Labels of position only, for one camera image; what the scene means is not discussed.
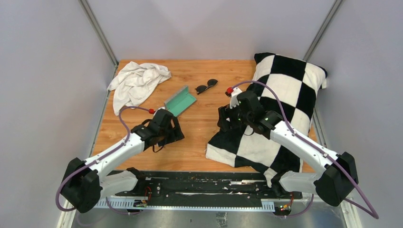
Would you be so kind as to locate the left aluminium frame post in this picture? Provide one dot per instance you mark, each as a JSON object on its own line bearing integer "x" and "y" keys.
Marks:
{"x": 98, "y": 30}

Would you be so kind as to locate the white crumpled cloth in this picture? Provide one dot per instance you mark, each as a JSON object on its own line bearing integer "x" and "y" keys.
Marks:
{"x": 135, "y": 82}

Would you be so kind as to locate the aluminium frame post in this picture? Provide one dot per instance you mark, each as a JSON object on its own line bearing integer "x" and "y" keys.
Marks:
{"x": 98, "y": 30}
{"x": 322, "y": 29}

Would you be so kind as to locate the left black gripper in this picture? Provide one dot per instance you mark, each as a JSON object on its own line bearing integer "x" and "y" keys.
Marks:
{"x": 176, "y": 133}

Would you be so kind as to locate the black white checkered blanket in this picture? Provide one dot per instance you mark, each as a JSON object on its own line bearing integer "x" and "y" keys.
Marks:
{"x": 287, "y": 89}

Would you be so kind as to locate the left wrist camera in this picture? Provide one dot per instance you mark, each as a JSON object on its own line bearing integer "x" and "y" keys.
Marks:
{"x": 154, "y": 111}

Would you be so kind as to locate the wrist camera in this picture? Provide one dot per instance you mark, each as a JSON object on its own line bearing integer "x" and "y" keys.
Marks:
{"x": 232, "y": 93}
{"x": 154, "y": 111}

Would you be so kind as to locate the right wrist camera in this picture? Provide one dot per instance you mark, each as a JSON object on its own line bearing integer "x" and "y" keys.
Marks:
{"x": 232, "y": 93}

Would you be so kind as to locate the grey glasses case green lining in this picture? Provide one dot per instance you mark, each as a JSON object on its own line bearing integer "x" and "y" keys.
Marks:
{"x": 180, "y": 101}

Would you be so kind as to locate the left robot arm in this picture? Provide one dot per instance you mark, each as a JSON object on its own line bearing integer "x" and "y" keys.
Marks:
{"x": 88, "y": 181}

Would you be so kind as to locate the black sunglasses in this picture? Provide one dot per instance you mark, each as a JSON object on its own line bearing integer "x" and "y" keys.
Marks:
{"x": 202, "y": 88}

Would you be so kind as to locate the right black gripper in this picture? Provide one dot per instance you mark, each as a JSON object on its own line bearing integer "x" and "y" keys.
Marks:
{"x": 223, "y": 112}

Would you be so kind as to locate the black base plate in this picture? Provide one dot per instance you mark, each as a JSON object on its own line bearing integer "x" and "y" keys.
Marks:
{"x": 206, "y": 189}

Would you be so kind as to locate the right aluminium frame post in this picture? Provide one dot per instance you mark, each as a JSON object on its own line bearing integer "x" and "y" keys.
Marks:
{"x": 322, "y": 29}

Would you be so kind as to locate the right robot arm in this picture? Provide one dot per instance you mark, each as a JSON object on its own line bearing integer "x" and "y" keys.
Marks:
{"x": 335, "y": 174}

